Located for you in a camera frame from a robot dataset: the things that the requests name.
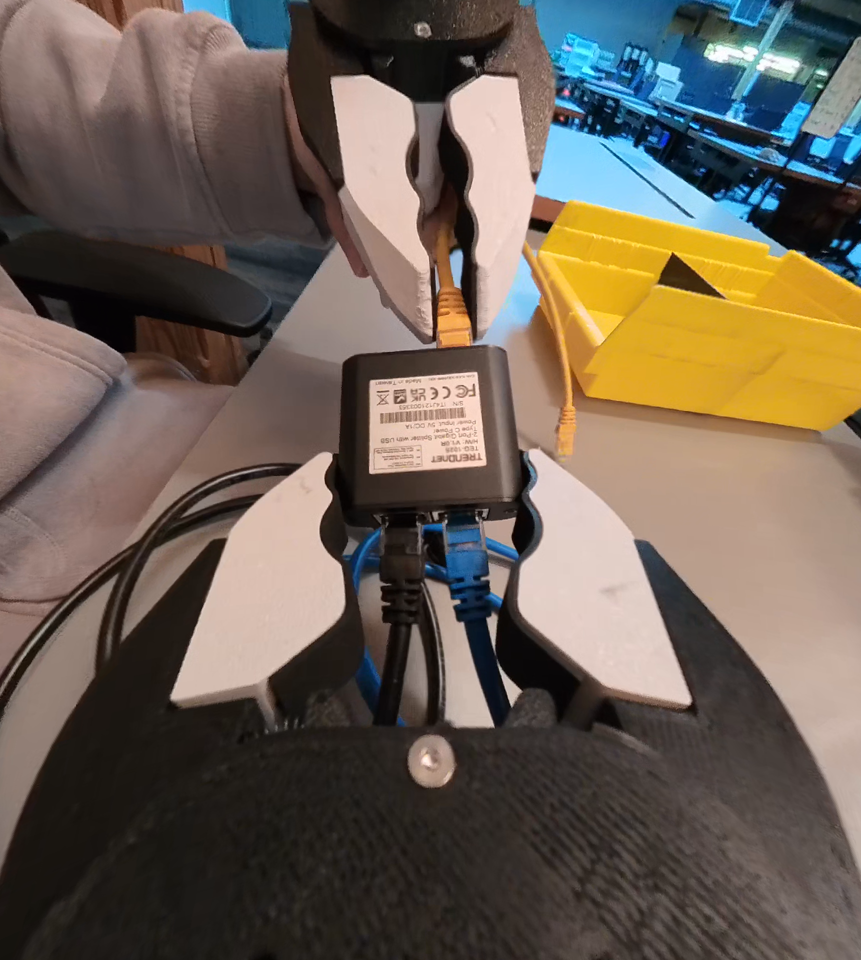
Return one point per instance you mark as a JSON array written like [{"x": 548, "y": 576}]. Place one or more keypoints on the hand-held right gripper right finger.
[{"x": 588, "y": 592}]

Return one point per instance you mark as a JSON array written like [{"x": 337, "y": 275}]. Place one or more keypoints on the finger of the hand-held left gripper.
[
  {"x": 498, "y": 172},
  {"x": 374, "y": 172}
]

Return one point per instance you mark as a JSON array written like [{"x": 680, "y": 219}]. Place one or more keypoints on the grey desk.
[{"x": 738, "y": 585}]

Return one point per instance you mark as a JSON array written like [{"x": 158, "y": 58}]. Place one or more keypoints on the person's left hand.
[{"x": 352, "y": 240}]

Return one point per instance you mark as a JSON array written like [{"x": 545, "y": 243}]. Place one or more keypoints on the adjoining grey table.
[{"x": 610, "y": 169}]

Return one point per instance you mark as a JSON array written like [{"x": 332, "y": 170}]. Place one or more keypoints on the yellow plastic bin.
[{"x": 723, "y": 352}]

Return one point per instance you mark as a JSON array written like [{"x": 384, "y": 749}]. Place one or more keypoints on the person in grey hoodie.
[{"x": 33, "y": 450}]

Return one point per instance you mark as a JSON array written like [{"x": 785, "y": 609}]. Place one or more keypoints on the hanging paper sheet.
[{"x": 847, "y": 86}]

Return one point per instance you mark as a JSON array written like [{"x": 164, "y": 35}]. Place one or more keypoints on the black network splitter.
[{"x": 430, "y": 427}]

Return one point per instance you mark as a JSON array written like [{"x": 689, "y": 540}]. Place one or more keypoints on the person's left forearm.
[{"x": 123, "y": 120}]

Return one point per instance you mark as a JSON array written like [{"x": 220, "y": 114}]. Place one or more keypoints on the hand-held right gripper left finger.
[{"x": 273, "y": 585}]

